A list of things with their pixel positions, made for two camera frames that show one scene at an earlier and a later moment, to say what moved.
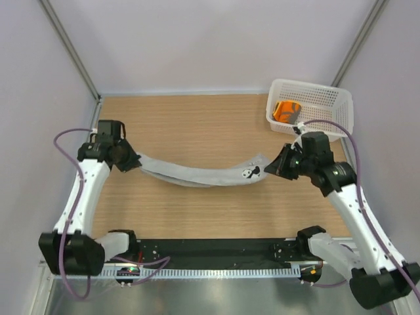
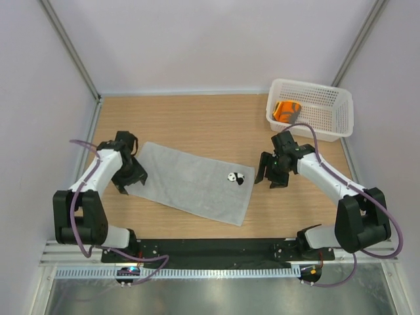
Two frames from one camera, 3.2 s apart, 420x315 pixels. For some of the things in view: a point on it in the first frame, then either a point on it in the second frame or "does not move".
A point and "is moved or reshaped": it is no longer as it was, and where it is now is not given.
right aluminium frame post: (374, 17) does not move
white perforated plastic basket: (318, 102) does not move
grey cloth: (205, 174) is moved or reshaped
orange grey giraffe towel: (287, 111) does not move
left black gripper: (132, 162) → (138, 174)
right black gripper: (279, 167) → (277, 181)
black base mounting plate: (217, 251) does not move
